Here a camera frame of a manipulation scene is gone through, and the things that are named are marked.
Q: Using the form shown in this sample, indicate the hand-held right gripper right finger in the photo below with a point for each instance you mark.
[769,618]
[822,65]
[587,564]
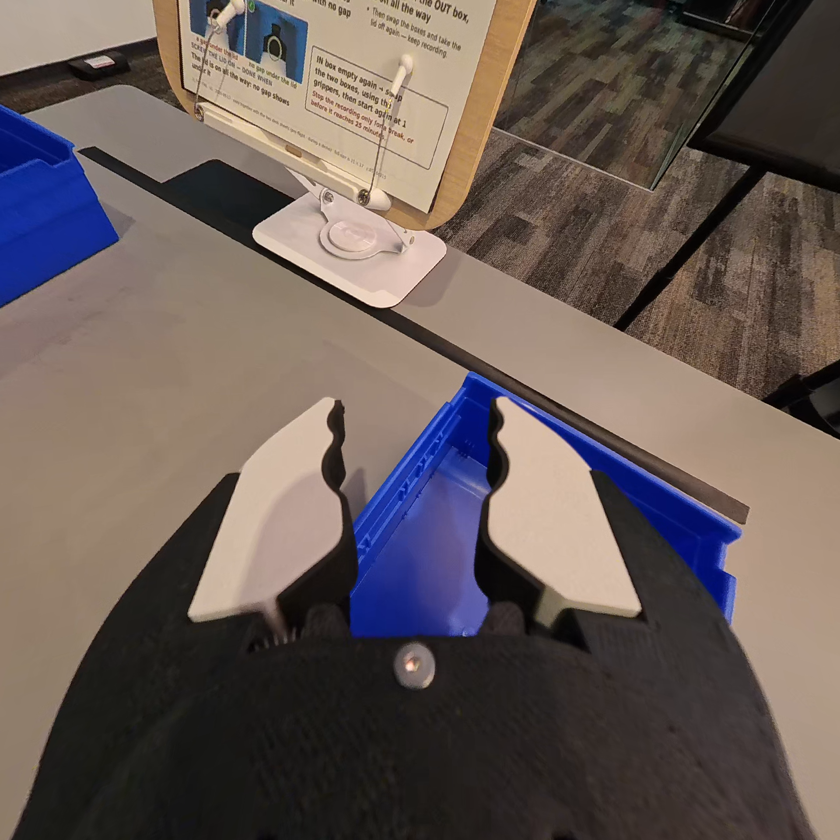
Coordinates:
[558,525]

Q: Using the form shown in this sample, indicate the black rectangular table pad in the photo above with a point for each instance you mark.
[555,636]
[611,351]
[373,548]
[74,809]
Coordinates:
[216,190]

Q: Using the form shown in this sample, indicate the black chair base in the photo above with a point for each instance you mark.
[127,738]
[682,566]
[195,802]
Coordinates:
[814,407]

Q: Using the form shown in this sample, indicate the black desk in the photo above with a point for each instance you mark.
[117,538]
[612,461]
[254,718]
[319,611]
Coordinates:
[787,98]

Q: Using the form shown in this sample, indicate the blue plastic storage bin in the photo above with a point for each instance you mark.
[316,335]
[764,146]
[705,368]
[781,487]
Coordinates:
[46,229]
[420,558]

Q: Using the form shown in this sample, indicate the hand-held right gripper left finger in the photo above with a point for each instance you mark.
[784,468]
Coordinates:
[269,525]

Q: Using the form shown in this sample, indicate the small black floor device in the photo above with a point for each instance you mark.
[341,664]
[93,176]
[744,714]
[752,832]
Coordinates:
[98,65]

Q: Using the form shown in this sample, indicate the instruction sheet on stand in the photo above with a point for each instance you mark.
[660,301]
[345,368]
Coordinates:
[499,131]

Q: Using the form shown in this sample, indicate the printed instruction sheet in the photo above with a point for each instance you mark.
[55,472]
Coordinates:
[295,124]

